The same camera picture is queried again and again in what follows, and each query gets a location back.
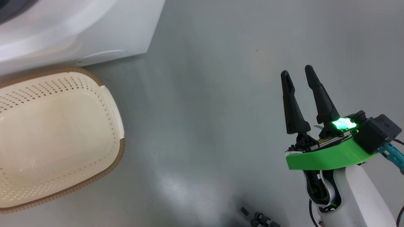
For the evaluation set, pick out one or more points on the round white filter cover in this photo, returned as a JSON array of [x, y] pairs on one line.
[[102, 57]]

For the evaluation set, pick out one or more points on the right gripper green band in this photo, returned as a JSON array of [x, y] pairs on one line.
[[328, 157]]

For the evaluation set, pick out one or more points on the grey rubber door gasket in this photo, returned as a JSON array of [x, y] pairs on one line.
[[12, 8]]

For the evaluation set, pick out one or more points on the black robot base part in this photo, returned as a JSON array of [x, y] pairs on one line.
[[263, 220]]

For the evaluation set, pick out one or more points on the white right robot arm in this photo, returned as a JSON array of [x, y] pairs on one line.
[[356, 198]]

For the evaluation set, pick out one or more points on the cream perforated laundry basket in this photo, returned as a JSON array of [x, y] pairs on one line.
[[56, 138]]

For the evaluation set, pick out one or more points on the white front-load washing machine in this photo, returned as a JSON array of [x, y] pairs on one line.
[[94, 34]]

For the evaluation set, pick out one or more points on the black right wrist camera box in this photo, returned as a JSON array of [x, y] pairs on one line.
[[377, 132]]

